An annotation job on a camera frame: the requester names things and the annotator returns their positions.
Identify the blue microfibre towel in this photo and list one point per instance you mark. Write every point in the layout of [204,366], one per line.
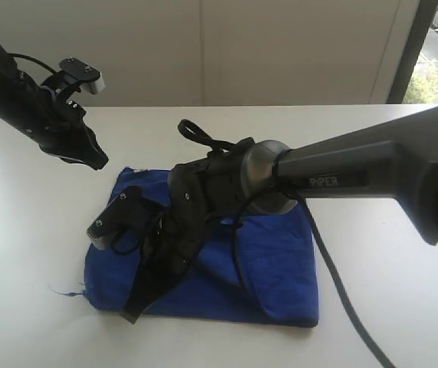
[277,260]

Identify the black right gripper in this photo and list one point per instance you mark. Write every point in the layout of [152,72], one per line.
[202,192]

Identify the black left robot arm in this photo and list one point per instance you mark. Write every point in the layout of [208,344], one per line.
[47,114]

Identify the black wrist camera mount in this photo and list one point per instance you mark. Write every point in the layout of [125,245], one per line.
[74,76]
[125,223]

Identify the dark window frame post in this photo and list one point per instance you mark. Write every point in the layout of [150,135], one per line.
[416,37]

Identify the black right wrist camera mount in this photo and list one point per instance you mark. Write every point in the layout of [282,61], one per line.
[125,223]

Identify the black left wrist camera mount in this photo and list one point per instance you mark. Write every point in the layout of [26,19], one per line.
[74,76]

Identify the green tree outside window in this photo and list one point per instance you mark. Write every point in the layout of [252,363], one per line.
[423,85]

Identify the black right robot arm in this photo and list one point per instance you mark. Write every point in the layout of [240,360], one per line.
[396,159]

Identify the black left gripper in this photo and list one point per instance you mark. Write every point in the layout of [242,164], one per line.
[57,128]

